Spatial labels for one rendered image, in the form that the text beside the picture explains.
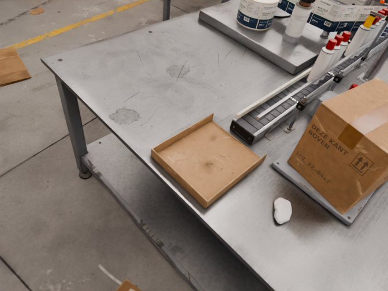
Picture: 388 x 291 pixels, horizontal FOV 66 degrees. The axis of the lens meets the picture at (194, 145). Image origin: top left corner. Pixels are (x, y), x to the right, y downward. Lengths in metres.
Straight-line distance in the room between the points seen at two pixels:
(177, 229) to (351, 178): 0.90
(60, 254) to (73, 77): 0.93
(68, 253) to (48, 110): 1.15
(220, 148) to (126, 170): 0.80
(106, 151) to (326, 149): 1.27
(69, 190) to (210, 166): 1.16
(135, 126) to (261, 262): 0.62
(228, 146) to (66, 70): 0.75
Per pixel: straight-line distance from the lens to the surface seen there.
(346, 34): 1.49
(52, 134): 2.31
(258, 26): 1.77
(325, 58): 1.40
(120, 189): 1.67
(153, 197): 1.64
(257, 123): 1.14
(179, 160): 1.01
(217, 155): 1.04
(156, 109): 1.18
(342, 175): 0.98
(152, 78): 1.34
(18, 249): 1.87
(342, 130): 0.91
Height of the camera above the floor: 1.61
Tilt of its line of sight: 47 degrees down
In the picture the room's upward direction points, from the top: 11 degrees clockwise
